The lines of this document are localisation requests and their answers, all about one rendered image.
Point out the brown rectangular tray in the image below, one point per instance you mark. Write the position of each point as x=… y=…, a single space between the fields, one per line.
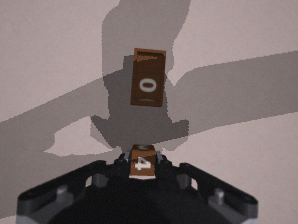
x=152 y=61

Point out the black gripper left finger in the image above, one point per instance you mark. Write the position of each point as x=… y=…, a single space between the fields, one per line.
x=40 y=204

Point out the brown cube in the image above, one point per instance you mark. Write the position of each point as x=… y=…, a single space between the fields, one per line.
x=147 y=86
x=142 y=160

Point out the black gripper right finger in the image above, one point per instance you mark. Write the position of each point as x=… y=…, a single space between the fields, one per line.
x=234 y=204

